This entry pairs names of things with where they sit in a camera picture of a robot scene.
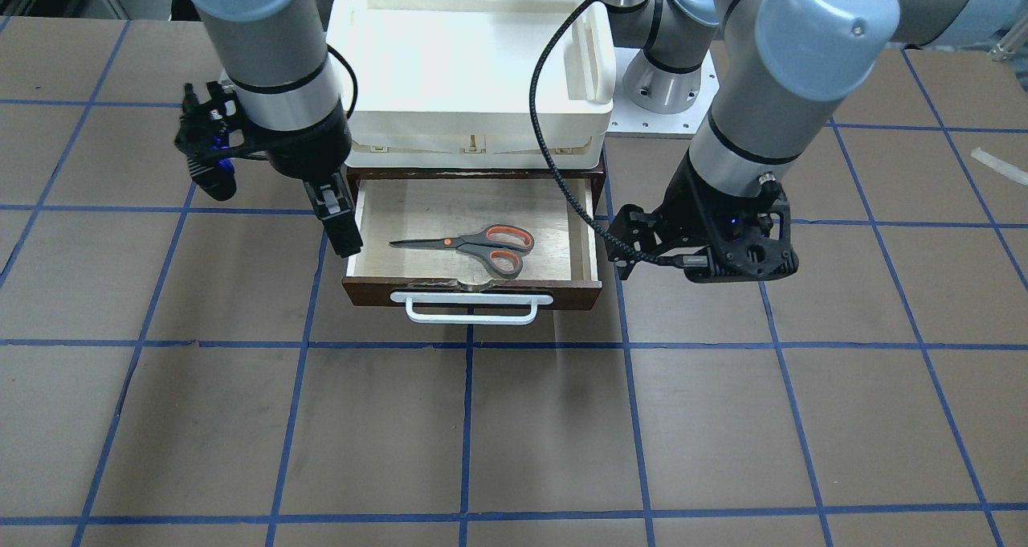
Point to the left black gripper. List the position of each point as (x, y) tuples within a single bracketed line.
[(692, 207)]

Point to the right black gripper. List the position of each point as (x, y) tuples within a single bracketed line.
[(309, 155)]

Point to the white drawer handle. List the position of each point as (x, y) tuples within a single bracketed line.
[(471, 306)]

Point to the orange grey scissors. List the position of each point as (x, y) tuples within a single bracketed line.
[(500, 248)]

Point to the wooden drawer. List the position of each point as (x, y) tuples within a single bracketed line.
[(563, 264)]

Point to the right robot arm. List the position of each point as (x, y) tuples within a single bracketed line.
[(282, 99)]

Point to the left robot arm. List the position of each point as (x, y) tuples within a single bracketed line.
[(792, 63)]

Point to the dark brown drawer cabinet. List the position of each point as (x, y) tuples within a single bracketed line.
[(596, 177)]

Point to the white plastic tray box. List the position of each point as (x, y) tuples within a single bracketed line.
[(443, 84)]

